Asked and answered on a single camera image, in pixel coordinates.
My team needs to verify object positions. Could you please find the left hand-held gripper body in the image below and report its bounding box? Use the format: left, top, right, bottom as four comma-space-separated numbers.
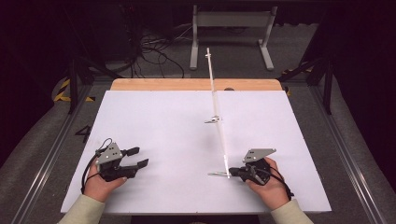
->
96, 142, 138, 183

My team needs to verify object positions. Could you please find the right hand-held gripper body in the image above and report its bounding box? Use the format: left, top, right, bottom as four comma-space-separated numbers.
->
241, 147, 277, 186

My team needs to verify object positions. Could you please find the clear plastic bag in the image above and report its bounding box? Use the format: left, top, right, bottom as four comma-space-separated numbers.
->
205, 47, 232, 180

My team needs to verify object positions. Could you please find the person's left hand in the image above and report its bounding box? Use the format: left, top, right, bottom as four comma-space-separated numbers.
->
83, 161, 128, 203

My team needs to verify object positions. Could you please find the person's right hand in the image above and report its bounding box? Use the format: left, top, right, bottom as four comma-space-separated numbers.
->
246, 157, 290, 211

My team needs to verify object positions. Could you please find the white work board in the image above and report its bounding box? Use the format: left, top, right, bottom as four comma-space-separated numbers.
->
60, 90, 332, 215

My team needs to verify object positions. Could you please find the wooden table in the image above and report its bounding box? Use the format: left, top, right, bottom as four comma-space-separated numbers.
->
110, 77, 283, 91

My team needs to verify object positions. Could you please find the yellow black hazard tape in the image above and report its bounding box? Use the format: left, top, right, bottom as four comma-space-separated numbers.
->
53, 77, 96, 103
281, 65, 313, 77

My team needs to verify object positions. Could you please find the dark curtain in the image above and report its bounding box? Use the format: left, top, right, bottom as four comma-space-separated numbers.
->
0, 0, 74, 171
317, 0, 396, 186

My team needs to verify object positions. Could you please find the white metal stand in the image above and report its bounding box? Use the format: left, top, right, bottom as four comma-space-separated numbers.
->
190, 4, 279, 72

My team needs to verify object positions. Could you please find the left hand-held gripper cable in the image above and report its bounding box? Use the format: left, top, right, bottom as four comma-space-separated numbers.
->
80, 137, 114, 194

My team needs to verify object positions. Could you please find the hand-held gripper cable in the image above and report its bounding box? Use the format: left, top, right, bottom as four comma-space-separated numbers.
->
80, 137, 114, 194
248, 163, 295, 201

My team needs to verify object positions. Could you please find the right hand-held gripper cable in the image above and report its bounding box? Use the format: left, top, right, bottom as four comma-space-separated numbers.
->
248, 163, 295, 201

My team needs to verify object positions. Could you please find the aluminium floor rail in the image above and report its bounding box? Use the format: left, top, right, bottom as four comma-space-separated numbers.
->
310, 85, 388, 224
10, 83, 94, 224

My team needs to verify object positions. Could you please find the tangle of black cables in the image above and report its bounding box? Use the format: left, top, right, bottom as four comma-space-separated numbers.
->
129, 29, 186, 79

